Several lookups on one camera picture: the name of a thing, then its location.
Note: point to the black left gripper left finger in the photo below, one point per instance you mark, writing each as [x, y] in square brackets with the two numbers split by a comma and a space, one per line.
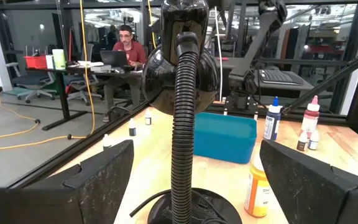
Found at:
[98, 186]

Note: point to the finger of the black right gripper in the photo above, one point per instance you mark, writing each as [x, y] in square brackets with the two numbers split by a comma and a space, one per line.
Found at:
[255, 113]
[225, 109]

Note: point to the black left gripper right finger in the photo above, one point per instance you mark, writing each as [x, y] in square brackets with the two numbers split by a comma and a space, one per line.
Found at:
[306, 193]

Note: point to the large blue food coloring bottle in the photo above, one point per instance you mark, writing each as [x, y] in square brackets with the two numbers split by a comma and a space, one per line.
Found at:
[272, 121]

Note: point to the large yellow food coloring bottle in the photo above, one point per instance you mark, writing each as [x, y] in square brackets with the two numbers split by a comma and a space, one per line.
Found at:
[256, 189]

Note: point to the large red food coloring bottle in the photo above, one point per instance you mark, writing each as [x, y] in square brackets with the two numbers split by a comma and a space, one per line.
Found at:
[310, 118]

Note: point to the teal plastic bin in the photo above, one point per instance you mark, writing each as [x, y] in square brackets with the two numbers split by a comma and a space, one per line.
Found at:
[225, 137]

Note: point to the black keyboard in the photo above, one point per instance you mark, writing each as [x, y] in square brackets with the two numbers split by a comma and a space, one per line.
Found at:
[278, 77]

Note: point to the black gooseneck desk lamp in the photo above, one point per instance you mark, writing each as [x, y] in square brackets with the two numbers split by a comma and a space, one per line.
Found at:
[183, 124]

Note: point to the white rod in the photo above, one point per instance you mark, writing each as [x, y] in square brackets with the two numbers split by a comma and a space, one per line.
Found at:
[218, 62]

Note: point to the black office desk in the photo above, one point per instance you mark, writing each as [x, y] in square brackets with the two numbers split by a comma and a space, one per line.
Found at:
[63, 93]

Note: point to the dark office chair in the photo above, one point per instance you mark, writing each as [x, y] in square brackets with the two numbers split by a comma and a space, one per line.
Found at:
[79, 84]

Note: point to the seated person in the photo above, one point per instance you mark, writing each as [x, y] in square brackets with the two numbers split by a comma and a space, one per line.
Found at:
[132, 51]

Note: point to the stack of papers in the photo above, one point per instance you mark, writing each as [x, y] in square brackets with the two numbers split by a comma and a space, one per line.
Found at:
[99, 68]

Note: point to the black laptop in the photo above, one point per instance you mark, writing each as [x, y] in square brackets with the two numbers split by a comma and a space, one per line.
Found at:
[113, 58]

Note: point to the grey office chair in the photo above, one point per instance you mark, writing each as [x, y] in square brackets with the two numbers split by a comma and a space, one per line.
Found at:
[33, 81]

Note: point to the pale green cup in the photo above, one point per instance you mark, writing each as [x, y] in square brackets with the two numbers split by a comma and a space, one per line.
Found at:
[58, 59]

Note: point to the white box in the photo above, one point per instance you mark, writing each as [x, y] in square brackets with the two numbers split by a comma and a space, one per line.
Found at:
[49, 62]

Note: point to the red storage bin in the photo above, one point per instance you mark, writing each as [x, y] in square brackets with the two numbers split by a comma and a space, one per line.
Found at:
[36, 62]

